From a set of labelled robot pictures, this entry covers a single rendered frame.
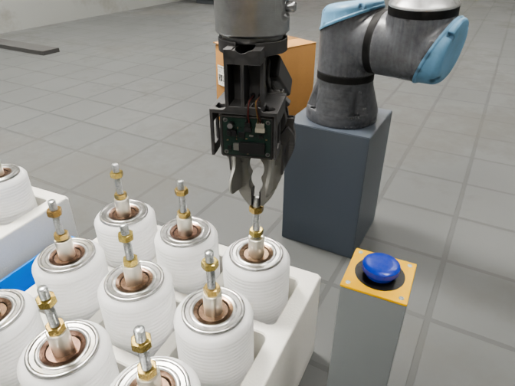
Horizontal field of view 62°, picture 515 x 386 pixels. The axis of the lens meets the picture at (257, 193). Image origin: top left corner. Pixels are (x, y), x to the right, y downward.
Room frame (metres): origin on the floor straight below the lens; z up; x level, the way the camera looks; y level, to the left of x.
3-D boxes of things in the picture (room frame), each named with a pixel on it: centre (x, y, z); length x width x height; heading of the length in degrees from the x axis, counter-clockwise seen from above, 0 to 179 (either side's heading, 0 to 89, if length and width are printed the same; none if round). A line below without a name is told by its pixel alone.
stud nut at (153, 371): (0.26, 0.10, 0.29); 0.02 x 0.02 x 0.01; 44
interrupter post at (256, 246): (0.47, 0.00, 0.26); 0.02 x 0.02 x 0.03
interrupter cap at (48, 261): (0.47, 0.27, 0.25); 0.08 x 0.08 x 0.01
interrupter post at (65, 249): (0.47, 0.27, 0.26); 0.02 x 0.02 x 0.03
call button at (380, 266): (0.36, -0.13, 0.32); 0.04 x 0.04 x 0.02
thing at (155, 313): (0.42, 0.16, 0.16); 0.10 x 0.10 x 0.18
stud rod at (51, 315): (0.31, 0.21, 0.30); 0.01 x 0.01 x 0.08
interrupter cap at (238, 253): (0.47, 0.00, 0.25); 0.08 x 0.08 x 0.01
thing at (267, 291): (0.47, 0.00, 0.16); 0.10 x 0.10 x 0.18
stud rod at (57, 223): (0.47, 0.27, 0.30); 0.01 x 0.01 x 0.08
